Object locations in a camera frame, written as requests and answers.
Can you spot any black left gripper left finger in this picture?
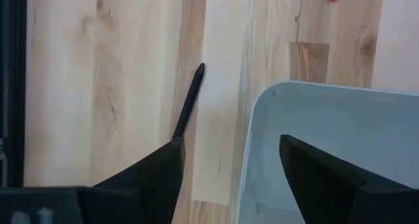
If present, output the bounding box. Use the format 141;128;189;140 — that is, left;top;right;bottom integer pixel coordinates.
81;137;186;224

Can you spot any black aluminium table frame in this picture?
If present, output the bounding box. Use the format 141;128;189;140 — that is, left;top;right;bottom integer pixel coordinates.
0;0;27;189

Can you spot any black pen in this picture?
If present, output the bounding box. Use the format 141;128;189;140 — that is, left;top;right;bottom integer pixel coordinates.
172;62;206;140

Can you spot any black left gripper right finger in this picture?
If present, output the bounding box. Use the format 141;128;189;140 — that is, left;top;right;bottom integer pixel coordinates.
280;134;419;224

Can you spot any grey plastic tray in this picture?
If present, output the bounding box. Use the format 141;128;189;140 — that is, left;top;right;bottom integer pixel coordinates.
234;80;419;224

